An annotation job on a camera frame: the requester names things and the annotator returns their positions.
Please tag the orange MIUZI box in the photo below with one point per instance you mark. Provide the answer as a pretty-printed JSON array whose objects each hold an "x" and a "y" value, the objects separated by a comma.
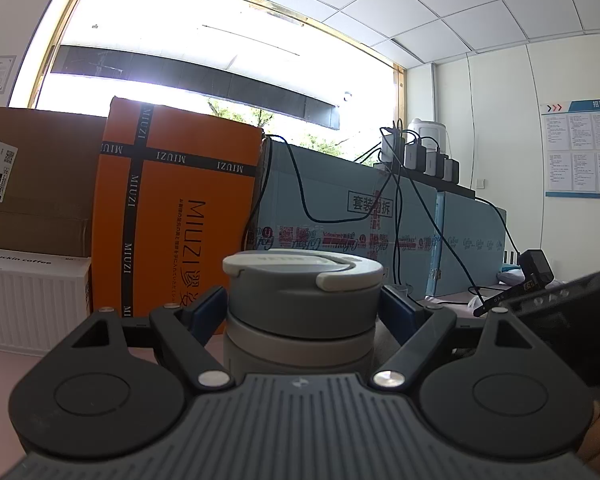
[{"x": 173, "y": 194}]

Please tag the black power strip with chargers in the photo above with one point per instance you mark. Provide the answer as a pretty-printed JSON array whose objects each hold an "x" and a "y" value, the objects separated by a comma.
[{"x": 406, "y": 153}]

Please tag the white electric kettle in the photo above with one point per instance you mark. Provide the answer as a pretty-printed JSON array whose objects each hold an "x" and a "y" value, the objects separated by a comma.
[{"x": 433, "y": 134}]

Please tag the wall notice board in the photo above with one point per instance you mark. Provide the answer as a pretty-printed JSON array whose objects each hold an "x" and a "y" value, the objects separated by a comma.
[{"x": 571, "y": 134}]

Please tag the grey lidded cup container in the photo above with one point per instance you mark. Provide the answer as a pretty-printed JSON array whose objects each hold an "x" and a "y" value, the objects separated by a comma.
[{"x": 299, "y": 311}]

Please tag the light blue cardboard box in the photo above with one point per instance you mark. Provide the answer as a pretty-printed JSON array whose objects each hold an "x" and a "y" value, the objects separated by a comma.
[{"x": 433, "y": 243}]

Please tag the white corrugated coffee box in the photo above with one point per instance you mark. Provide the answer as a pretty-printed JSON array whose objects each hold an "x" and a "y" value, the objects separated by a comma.
[{"x": 43, "y": 298}]

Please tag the brown cardboard box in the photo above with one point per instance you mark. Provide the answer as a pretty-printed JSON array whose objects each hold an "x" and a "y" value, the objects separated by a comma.
[{"x": 48, "y": 163}]

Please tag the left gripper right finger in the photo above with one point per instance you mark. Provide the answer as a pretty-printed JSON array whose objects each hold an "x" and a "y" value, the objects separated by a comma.
[{"x": 419, "y": 331}]

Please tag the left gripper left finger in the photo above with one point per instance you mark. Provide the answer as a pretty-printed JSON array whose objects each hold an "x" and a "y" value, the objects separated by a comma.
[{"x": 180, "y": 335}]

